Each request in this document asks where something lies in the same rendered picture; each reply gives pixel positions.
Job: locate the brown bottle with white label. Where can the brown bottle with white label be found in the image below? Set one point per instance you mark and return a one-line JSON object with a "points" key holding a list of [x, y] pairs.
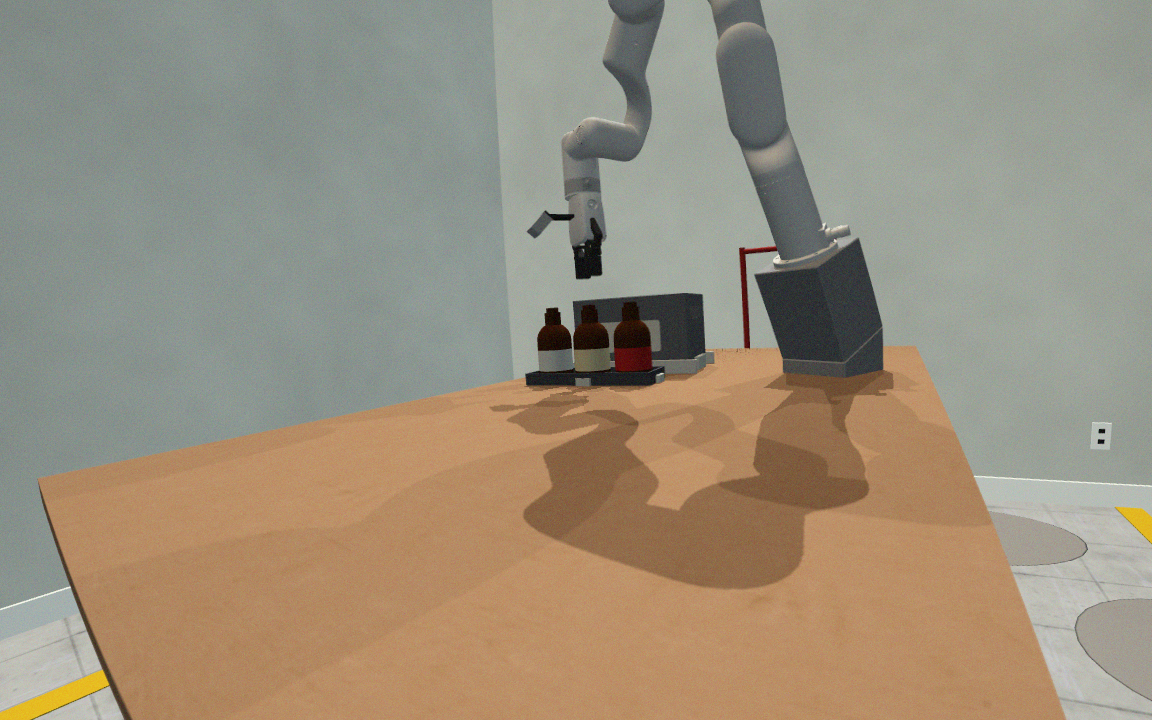
{"points": [[554, 345]]}

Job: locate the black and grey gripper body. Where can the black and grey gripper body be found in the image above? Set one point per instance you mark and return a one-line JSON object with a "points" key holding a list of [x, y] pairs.
{"points": [[579, 206]]}

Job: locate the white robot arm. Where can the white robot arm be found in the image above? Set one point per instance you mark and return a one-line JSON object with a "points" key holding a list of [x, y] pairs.
{"points": [[753, 96]]}

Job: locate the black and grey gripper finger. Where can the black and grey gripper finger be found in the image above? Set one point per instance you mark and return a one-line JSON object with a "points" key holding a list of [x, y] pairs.
{"points": [[580, 263], [593, 260]]}

